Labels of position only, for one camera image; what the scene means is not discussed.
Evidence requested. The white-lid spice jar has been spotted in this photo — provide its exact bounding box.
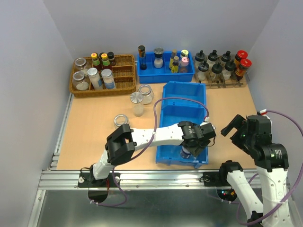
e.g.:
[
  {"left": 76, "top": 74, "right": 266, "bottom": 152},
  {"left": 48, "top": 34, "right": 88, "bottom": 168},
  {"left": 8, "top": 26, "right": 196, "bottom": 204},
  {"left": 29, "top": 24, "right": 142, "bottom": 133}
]
[{"left": 180, "top": 146, "right": 192, "bottom": 159}]

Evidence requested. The metal-lid glass jar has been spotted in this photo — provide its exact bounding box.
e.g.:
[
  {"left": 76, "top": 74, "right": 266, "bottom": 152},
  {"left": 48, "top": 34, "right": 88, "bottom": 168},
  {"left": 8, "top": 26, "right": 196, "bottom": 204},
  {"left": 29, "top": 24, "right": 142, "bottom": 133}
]
[{"left": 130, "top": 92, "right": 144, "bottom": 117}]

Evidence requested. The glass jar with powder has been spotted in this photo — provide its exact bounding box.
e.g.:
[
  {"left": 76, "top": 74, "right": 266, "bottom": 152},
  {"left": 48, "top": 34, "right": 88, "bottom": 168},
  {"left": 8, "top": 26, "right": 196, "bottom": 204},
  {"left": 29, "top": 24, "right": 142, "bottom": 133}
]
[{"left": 114, "top": 114, "right": 129, "bottom": 129}]

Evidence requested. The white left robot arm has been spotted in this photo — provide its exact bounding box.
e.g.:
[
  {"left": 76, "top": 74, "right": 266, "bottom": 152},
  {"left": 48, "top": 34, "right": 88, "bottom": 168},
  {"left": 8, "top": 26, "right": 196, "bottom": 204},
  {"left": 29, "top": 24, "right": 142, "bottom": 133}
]
[{"left": 89, "top": 121, "right": 216, "bottom": 186}]

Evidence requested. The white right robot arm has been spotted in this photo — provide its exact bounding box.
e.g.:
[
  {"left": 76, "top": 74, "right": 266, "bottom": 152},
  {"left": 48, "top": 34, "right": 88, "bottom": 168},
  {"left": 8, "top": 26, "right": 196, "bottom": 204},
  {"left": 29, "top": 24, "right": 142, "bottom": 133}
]
[{"left": 218, "top": 114, "right": 294, "bottom": 227}]

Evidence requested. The blue three-compartment bin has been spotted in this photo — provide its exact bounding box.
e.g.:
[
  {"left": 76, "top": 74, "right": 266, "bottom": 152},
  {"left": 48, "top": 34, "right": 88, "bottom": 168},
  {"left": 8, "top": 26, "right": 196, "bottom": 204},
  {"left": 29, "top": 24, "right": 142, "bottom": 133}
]
[{"left": 156, "top": 81, "right": 208, "bottom": 169}]

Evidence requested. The clear acrylic bottle rack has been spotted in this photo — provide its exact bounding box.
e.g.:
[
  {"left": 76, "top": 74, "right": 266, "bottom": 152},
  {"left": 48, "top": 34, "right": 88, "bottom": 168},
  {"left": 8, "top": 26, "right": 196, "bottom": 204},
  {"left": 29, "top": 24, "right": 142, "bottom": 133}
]
[{"left": 192, "top": 56, "right": 250, "bottom": 89}]

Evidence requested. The black-top cruet front right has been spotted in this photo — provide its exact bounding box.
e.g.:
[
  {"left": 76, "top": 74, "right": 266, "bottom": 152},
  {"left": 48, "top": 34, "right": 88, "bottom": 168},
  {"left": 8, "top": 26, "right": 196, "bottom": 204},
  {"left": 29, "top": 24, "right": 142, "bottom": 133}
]
[{"left": 222, "top": 60, "right": 236, "bottom": 80}]

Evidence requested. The black-top cruet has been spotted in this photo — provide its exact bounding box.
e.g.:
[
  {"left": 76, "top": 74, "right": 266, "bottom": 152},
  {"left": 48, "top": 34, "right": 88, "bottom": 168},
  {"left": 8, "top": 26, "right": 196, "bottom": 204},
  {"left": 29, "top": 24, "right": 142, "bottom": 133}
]
[
  {"left": 222, "top": 60, "right": 236, "bottom": 80},
  {"left": 221, "top": 51, "right": 231, "bottom": 64},
  {"left": 207, "top": 50, "right": 218, "bottom": 66},
  {"left": 210, "top": 62, "right": 223, "bottom": 82},
  {"left": 197, "top": 60, "right": 209, "bottom": 81},
  {"left": 195, "top": 50, "right": 205, "bottom": 65}
]

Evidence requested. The black-top cruet front middle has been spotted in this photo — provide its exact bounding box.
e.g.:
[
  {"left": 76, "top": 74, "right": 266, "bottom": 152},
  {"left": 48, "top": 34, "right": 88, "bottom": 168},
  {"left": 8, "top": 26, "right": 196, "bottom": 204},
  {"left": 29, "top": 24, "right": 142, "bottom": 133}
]
[{"left": 210, "top": 62, "right": 223, "bottom": 82}]

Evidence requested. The red-lid sauce jar front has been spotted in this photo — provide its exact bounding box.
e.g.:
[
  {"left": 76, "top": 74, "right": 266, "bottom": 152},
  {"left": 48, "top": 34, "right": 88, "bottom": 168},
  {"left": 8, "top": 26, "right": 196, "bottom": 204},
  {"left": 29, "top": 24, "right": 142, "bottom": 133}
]
[{"left": 235, "top": 59, "right": 252, "bottom": 81}]

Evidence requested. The red-lid sauce jar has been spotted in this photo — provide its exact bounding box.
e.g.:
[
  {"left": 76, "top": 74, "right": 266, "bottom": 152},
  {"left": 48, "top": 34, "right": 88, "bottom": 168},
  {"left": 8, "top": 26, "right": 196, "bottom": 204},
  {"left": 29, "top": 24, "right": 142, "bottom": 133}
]
[
  {"left": 235, "top": 59, "right": 252, "bottom": 81},
  {"left": 234, "top": 50, "right": 248, "bottom": 68}
]

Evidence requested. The black-top cruet front left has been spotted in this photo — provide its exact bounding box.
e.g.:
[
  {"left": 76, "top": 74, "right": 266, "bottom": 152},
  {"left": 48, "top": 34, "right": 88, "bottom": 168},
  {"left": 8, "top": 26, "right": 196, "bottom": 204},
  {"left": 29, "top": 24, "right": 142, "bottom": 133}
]
[{"left": 197, "top": 60, "right": 209, "bottom": 81}]

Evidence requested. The black-top cruet back right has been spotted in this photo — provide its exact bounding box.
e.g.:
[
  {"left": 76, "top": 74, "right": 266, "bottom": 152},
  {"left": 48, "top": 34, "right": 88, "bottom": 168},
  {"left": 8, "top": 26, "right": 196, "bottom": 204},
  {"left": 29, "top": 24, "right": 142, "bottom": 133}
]
[{"left": 221, "top": 51, "right": 231, "bottom": 64}]

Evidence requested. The red-lid sauce jar back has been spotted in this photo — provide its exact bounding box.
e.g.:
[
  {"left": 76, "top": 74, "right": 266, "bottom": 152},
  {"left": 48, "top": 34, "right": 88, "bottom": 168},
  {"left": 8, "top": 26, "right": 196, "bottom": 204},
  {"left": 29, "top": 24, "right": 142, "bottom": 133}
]
[{"left": 234, "top": 50, "right": 248, "bottom": 68}]

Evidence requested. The black-top cruet back middle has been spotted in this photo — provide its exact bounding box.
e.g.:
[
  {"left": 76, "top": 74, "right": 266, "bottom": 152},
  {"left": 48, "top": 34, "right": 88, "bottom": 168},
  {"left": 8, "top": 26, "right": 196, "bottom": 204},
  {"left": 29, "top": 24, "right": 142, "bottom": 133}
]
[{"left": 207, "top": 50, "right": 218, "bottom": 66}]

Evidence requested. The pink-lid jar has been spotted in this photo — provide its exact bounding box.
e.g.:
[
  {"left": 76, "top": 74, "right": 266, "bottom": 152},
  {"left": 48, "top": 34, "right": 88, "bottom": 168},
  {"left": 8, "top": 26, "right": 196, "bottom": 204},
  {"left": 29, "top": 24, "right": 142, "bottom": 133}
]
[{"left": 178, "top": 57, "right": 189, "bottom": 73}]

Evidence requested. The gold-cap bottle front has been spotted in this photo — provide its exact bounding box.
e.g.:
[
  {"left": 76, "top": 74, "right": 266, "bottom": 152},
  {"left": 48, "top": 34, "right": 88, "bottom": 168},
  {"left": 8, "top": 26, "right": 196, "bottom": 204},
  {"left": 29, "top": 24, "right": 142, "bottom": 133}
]
[{"left": 171, "top": 56, "right": 179, "bottom": 73}]

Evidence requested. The gold-cap bottle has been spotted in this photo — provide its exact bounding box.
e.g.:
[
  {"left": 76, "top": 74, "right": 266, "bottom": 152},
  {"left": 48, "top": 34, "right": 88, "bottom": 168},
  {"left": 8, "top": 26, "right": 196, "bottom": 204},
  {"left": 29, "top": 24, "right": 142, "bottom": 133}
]
[
  {"left": 171, "top": 56, "right": 179, "bottom": 73},
  {"left": 169, "top": 49, "right": 177, "bottom": 70}
]

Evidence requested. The black-top cruet back left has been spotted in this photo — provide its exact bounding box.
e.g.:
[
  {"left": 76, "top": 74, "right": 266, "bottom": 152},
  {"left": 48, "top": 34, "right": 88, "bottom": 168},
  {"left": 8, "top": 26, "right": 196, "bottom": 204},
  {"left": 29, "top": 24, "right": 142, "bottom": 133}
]
[{"left": 195, "top": 50, "right": 205, "bottom": 65}]

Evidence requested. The blue rear storage tray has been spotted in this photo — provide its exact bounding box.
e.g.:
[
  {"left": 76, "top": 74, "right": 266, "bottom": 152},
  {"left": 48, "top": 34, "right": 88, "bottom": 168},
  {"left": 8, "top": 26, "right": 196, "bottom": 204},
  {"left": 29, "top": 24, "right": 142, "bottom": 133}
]
[{"left": 137, "top": 51, "right": 195, "bottom": 84}]

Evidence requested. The yellow-lid jar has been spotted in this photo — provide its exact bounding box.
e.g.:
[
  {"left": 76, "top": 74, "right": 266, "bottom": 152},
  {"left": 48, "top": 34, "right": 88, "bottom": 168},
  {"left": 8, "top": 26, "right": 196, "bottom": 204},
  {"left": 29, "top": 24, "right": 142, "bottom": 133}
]
[{"left": 180, "top": 49, "right": 189, "bottom": 58}]

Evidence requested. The gold-cap bottle back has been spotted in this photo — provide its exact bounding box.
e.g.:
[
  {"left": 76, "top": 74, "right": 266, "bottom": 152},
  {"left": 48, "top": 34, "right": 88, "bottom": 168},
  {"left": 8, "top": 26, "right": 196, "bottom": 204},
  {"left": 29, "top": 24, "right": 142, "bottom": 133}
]
[{"left": 169, "top": 49, "right": 177, "bottom": 70}]

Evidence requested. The tall black-cap grinder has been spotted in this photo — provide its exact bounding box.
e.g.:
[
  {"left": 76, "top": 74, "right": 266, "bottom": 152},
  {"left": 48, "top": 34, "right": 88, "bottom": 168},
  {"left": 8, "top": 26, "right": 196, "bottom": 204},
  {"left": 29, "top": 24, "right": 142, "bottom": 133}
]
[{"left": 138, "top": 45, "right": 147, "bottom": 70}]

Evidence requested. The white-lid salt jar right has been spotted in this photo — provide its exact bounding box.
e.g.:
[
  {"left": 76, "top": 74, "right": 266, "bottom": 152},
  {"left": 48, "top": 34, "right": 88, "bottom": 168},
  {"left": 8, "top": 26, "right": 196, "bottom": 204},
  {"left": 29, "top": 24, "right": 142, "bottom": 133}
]
[{"left": 101, "top": 69, "right": 116, "bottom": 89}]

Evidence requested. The white-lid salt jar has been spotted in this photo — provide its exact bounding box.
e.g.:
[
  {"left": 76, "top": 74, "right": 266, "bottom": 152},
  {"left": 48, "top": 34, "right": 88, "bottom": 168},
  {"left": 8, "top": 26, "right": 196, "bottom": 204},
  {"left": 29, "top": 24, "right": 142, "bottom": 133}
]
[
  {"left": 87, "top": 68, "right": 103, "bottom": 90},
  {"left": 101, "top": 69, "right": 116, "bottom": 89}
]

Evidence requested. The woven wicker basket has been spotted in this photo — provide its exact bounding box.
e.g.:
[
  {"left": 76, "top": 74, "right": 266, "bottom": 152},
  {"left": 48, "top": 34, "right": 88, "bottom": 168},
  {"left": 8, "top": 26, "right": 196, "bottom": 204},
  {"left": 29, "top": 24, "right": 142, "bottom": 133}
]
[{"left": 69, "top": 54, "right": 136, "bottom": 98}]

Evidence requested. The yellow-cap sauce bottle right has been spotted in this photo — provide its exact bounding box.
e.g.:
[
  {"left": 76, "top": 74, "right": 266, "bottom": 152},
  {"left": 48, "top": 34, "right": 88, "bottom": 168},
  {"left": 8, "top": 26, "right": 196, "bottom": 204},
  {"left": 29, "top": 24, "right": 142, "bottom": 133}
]
[{"left": 100, "top": 53, "right": 112, "bottom": 70}]

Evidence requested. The yellow-cap sauce bottle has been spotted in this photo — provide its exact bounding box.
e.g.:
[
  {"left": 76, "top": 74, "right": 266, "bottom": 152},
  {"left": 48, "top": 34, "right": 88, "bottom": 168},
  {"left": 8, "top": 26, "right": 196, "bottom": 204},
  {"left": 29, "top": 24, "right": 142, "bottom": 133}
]
[
  {"left": 100, "top": 53, "right": 112, "bottom": 70},
  {"left": 91, "top": 52, "right": 102, "bottom": 71}
]

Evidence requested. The dark brown-cap bottle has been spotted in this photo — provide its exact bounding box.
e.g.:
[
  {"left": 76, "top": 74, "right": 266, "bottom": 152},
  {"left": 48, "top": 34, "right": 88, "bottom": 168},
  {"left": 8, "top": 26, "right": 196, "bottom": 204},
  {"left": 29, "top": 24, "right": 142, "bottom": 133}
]
[{"left": 107, "top": 52, "right": 116, "bottom": 66}]

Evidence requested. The white-lid salt jar left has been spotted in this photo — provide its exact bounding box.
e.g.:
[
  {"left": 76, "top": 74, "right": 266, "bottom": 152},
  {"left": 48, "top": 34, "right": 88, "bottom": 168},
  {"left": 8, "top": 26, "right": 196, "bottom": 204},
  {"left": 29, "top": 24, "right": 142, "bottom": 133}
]
[{"left": 87, "top": 68, "right": 103, "bottom": 90}]

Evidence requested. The yellow-cap sauce bottle left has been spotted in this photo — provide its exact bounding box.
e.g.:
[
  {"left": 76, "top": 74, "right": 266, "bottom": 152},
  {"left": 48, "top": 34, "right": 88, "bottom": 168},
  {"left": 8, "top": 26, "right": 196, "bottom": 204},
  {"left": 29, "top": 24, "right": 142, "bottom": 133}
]
[{"left": 91, "top": 52, "right": 102, "bottom": 71}]

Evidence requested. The glass jar basket front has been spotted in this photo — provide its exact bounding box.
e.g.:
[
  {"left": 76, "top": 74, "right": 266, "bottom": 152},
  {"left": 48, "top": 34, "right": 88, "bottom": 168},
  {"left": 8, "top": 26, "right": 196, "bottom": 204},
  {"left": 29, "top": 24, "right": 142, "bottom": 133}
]
[{"left": 72, "top": 71, "right": 89, "bottom": 91}]

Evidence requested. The glass jar basket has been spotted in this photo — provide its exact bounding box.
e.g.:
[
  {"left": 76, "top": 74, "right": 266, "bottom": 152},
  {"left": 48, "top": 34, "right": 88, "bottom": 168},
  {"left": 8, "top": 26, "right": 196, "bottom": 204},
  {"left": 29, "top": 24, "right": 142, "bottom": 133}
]
[
  {"left": 74, "top": 58, "right": 91, "bottom": 76},
  {"left": 72, "top": 71, "right": 89, "bottom": 91}
]

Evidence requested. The glass jar basket back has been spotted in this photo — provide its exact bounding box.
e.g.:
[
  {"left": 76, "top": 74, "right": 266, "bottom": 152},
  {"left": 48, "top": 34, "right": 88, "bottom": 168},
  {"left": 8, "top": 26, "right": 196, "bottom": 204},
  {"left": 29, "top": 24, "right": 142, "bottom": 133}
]
[{"left": 74, "top": 58, "right": 91, "bottom": 76}]

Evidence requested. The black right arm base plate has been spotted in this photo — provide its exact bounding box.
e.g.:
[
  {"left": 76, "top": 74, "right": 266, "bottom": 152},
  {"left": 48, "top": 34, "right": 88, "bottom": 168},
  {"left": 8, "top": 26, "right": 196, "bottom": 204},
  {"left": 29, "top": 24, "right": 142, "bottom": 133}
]
[{"left": 202, "top": 171, "right": 222, "bottom": 187}]

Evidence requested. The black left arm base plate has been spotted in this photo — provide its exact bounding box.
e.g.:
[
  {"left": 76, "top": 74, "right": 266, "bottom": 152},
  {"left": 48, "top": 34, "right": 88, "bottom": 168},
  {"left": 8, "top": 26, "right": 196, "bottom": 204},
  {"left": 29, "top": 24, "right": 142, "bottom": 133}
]
[{"left": 77, "top": 172, "right": 117, "bottom": 188}]

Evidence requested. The aluminium table edge rail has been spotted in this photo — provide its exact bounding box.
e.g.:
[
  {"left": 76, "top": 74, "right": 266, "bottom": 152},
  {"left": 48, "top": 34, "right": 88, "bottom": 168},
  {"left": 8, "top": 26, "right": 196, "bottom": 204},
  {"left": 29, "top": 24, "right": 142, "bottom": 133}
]
[{"left": 27, "top": 93, "right": 291, "bottom": 227}]

